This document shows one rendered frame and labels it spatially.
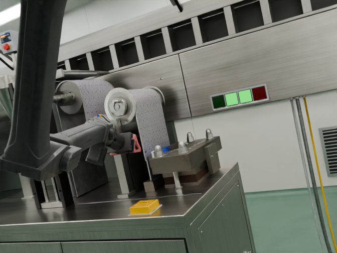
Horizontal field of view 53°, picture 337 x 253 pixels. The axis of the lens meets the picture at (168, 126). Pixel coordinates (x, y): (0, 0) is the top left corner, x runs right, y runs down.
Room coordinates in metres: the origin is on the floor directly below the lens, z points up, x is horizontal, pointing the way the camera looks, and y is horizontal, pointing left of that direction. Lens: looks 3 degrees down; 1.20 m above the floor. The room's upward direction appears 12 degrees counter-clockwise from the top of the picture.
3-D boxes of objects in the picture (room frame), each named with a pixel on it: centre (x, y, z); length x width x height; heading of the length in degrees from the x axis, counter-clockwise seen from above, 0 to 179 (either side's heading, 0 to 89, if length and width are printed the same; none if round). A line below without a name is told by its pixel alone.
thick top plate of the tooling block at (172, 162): (1.40, -0.06, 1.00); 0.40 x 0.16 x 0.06; 154
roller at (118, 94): (1.44, 0.12, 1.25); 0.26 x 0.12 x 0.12; 154
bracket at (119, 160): (1.31, 0.22, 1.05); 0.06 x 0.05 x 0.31; 154
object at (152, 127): (1.41, 0.06, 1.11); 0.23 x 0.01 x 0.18; 154
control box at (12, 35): (1.60, 0.65, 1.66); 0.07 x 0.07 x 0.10; 75
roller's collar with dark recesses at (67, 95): (1.42, 0.40, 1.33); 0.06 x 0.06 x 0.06; 64
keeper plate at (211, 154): (1.37, -0.15, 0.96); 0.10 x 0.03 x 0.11; 154
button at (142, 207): (1.05, 0.13, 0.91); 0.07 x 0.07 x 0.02; 64
